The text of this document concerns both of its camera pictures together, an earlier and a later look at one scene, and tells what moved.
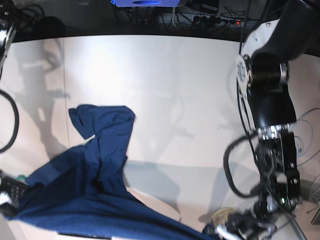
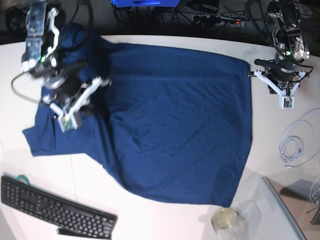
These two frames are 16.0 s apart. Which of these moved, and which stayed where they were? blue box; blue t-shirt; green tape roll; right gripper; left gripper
Moved: left gripper; blue t-shirt; right gripper
Stayed: blue box; green tape roll
